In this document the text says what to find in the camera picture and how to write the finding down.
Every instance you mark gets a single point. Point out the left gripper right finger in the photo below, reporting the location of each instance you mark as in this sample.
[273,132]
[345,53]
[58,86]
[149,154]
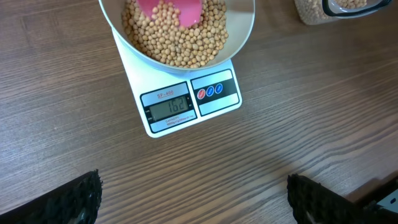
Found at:
[313,203]

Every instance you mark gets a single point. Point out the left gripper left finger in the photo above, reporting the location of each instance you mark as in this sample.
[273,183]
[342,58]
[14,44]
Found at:
[77,201]

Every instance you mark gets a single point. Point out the pink measuring scoop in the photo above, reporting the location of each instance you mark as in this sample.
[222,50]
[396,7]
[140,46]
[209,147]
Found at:
[190,10]

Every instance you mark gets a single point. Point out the white digital kitchen scale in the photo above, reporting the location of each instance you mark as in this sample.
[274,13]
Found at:
[168,102]

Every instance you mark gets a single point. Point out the soybeans in bowl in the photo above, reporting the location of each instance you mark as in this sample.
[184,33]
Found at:
[162,37]

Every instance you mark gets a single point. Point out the white bowl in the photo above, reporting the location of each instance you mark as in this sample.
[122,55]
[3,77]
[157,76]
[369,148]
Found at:
[240,17]

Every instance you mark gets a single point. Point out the clear plastic container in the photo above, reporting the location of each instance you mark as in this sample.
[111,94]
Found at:
[331,9]

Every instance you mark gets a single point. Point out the yellow soybeans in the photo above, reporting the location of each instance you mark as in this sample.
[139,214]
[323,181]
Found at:
[311,11]

